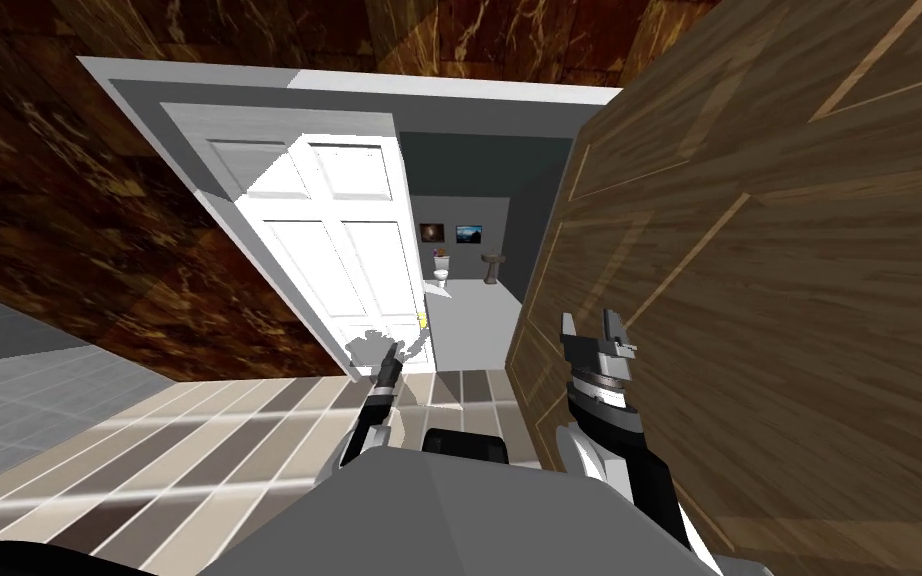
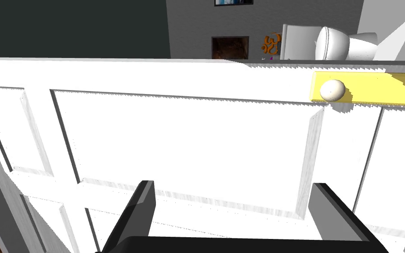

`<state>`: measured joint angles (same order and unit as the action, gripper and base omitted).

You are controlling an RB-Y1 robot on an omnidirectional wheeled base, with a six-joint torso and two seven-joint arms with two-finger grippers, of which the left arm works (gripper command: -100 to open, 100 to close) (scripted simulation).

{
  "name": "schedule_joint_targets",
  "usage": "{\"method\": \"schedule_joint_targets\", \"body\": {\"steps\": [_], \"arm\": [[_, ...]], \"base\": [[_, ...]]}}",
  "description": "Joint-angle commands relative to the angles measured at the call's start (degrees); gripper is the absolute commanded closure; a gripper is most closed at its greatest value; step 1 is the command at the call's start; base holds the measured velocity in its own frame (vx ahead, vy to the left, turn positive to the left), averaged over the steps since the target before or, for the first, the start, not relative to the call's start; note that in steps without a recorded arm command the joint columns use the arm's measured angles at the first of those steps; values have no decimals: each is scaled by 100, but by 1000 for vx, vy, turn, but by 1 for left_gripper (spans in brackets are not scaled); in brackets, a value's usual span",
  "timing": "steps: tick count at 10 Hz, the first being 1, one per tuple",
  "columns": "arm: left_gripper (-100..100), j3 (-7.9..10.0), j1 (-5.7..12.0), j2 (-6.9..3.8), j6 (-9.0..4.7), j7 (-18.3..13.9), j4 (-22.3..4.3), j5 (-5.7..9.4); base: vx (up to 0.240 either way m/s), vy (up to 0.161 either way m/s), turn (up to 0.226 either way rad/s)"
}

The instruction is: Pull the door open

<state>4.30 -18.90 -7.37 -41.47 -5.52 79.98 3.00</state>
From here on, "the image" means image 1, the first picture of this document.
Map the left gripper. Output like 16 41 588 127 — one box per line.
345 328 408 376

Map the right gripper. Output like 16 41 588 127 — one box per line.
560 309 639 384

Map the white panelled door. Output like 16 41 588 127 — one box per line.
158 101 439 378

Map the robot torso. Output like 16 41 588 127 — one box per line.
195 427 752 576

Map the brown wooden panelled door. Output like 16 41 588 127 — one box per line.
504 0 922 576

